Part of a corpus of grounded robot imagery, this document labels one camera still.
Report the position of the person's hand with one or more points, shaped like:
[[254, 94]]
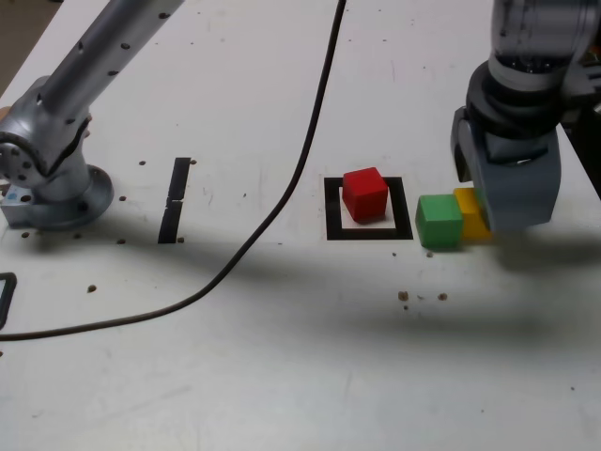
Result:
[[87, 133]]

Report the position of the yellow cube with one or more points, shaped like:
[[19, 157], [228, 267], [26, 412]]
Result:
[[469, 221]]

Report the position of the black tape strip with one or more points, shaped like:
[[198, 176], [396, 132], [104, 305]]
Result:
[[177, 183]]

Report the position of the green cube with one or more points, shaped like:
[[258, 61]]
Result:
[[439, 223]]

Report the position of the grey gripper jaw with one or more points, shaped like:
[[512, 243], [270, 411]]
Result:
[[521, 197]]

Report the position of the red cube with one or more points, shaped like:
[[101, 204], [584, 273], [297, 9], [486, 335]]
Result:
[[364, 197]]

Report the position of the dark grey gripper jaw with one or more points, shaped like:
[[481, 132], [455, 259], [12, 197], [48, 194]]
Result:
[[462, 150]]

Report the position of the black tape square outline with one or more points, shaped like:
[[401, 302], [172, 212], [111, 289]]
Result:
[[371, 235]]

